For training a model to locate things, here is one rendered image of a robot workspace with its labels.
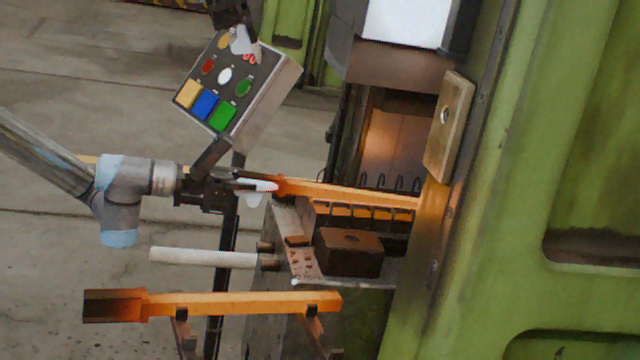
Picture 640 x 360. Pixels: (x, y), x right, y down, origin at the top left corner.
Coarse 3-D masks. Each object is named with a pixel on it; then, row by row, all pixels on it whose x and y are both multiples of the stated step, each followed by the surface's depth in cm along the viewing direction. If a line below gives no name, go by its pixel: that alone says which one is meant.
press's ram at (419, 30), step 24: (336, 0) 145; (360, 0) 128; (384, 0) 123; (408, 0) 124; (432, 0) 125; (360, 24) 127; (384, 24) 125; (408, 24) 126; (432, 24) 127; (432, 48) 129
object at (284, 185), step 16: (240, 176) 144; (256, 176) 145; (272, 176) 147; (272, 192) 147; (288, 192) 147; (304, 192) 148; (320, 192) 149; (336, 192) 149; (352, 192) 150; (368, 192) 153
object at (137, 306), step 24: (144, 288) 107; (96, 312) 103; (120, 312) 104; (144, 312) 104; (168, 312) 106; (192, 312) 107; (216, 312) 109; (240, 312) 110; (264, 312) 112; (288, 312) 113
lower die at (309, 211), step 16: (384, 192) 162; (400, 192) 166; (416, 192) 168; (304, 208) 154; (320, 208) 146; (336, 208) 147; (384, 208) 151; (400, 208) 152; (416, 208) 154; (304, 224) 153; (320, 224) 145; (336, 224) 145; (352, 224) 146; (368, 224) 147; (384, 224) 147; (400, 224) 148
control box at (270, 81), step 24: (216, 48) 201; (264, 48) 187; (192, 72) 203; (216, 72) 196; (240, 72) 189; (264, 72) 183; (288, 72) 183; (240, 96) 184; (264, 96) 182; (240, 120) 181; (264, 120) 185; (240, 144) 183
